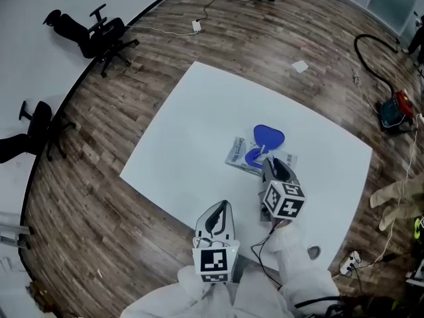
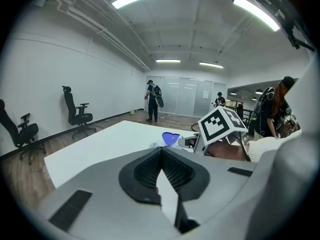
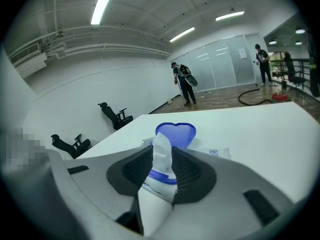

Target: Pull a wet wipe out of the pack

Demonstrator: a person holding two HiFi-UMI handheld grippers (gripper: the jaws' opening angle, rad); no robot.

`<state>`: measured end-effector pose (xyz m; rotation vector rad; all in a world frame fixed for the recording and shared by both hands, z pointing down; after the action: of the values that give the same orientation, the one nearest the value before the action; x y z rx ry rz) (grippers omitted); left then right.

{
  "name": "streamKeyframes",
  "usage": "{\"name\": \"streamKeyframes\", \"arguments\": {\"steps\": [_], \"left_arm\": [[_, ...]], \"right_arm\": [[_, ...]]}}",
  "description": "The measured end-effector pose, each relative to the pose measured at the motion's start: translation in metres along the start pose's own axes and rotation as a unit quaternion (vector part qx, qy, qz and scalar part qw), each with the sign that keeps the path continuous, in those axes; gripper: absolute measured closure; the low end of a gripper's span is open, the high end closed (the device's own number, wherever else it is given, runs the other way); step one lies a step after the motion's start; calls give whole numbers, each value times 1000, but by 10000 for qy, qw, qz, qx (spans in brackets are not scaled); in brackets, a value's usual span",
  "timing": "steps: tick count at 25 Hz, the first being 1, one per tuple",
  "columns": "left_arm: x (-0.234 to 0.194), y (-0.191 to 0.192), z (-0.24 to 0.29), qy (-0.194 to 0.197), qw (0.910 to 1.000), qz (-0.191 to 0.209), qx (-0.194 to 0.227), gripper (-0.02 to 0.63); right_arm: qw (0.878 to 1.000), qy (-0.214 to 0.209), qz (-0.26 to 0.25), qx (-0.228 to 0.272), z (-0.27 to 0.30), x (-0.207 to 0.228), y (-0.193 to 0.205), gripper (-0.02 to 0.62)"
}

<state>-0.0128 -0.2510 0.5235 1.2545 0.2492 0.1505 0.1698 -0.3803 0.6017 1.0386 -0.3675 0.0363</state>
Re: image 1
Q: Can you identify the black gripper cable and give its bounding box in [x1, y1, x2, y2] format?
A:
[250, 223, 283, 288]

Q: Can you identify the person's white jacket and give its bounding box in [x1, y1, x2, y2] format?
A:
[121, 266, 292, 318]

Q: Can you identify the white table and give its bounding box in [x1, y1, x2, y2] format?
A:
[119, 60, 374, 271]

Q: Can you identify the black office chair with headrest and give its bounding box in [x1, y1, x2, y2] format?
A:
[42, 3, 140, 78]

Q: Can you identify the person's left forearm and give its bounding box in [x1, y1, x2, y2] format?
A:
[177, 265, 233, 299]

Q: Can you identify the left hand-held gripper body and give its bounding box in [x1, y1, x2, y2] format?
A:
[191, 235, 241, 285]

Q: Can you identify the thin white floor cable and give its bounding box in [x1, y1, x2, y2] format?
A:
[125, 25, 196, 36]

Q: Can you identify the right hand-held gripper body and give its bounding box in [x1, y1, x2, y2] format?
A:
[258, 179, 307, 224]

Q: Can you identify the thin black floor cable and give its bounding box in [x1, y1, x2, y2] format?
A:
[201, 0, 249, 22]

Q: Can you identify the red and green vacuum cleaner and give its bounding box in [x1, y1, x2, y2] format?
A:
[376, 90, 415, 135]

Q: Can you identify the person's right forearm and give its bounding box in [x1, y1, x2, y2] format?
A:
[264, 220, 341, 307]

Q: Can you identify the grey metal bracket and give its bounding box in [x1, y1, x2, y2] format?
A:
[0, 210, 34, 250]

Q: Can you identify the wet wipes packet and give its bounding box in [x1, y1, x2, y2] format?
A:
[225, 123, 298, 178]

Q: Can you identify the black vacuum hose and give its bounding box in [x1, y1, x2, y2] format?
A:
[354, 33, 403, 96]

